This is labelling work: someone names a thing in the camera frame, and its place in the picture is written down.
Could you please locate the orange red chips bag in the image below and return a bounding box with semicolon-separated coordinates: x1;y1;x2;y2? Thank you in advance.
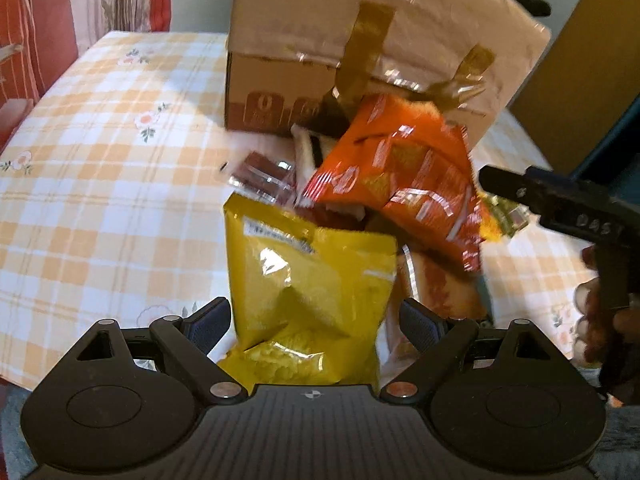
304;94;482;273

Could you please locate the yellow chips bag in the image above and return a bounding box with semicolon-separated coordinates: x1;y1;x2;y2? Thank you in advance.
218;194;397;389

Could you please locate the person's right hand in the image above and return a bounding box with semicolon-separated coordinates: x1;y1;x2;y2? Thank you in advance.
569;245;640;371

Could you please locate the yellow green snack packet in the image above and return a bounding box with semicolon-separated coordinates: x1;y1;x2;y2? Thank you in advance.
480;193;529;243

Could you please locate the sliced bread loaf bag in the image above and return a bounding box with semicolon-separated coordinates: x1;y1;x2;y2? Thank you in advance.
376;245;490;386

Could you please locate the brown wooden door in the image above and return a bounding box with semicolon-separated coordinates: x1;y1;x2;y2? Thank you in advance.
510;0;639;174

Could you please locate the checkered floral tablecloth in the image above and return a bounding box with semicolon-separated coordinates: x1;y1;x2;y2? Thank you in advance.
1;32;593;390

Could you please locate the dark brown snack packet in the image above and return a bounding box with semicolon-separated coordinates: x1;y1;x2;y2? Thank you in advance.
229;151;296;206

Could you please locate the white black-striped snack packet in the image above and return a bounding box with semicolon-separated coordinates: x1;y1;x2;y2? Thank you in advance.
291;125;337;194

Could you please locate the cardboard box with paper cover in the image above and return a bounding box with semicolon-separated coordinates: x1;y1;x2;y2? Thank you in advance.
224;0;551;144

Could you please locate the red floral curtain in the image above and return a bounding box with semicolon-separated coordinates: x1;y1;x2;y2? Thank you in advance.
1;0;171;145

